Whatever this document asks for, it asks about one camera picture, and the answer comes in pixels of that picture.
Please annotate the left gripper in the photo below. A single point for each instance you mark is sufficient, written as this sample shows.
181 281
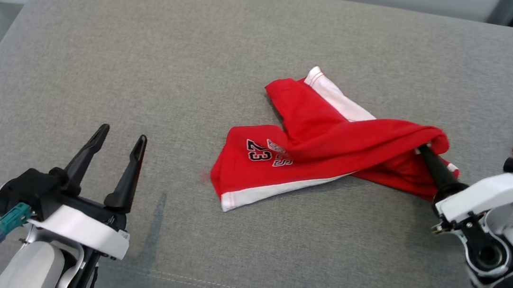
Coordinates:
85 231

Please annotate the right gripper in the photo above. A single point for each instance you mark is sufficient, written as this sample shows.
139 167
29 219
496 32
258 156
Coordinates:
484 196

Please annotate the red white sports shorts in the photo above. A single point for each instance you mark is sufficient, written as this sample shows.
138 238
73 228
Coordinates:
333 142

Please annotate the grey fabric sofa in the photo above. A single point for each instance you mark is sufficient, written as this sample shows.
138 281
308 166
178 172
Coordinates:
151 56

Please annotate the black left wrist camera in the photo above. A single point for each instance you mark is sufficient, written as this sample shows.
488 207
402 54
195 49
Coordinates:
28 187

